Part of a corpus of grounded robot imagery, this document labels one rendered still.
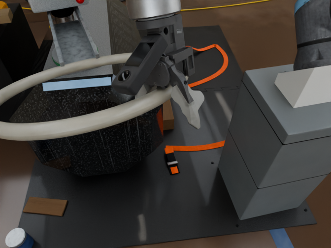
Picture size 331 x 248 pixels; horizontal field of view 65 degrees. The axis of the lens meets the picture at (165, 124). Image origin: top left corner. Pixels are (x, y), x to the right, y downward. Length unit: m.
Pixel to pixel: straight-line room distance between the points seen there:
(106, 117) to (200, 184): 1.42
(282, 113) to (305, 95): 0.11
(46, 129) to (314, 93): 0.98
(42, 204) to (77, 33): 1.16
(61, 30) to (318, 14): 0.95
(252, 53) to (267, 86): 1.81
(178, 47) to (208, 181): 1.41
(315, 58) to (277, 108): 0.23
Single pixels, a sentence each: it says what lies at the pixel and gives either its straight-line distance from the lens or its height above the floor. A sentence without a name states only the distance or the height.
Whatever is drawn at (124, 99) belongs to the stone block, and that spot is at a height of 0.71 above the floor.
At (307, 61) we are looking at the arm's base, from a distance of 1.13.
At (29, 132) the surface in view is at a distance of 0.48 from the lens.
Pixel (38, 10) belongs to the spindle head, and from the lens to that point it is 1.18.
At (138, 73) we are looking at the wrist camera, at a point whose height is 1.35.
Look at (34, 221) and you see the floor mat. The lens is 1.88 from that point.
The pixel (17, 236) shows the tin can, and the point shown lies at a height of 0.14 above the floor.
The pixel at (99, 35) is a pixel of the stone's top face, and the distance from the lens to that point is 1.59.
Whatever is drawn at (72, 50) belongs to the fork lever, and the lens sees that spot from 1.00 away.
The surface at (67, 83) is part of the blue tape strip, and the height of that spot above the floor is 0.81.
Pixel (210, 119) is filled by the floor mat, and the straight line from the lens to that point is 2.17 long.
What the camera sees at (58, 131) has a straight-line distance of 0.46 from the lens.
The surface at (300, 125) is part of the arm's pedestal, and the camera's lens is 1.12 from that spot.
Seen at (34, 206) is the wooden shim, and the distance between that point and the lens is 1.90.
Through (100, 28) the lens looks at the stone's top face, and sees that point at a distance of 1.65.
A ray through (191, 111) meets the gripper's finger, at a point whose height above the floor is 1.27.
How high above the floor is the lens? 1.60
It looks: 49 degrees down
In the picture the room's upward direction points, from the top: straight up
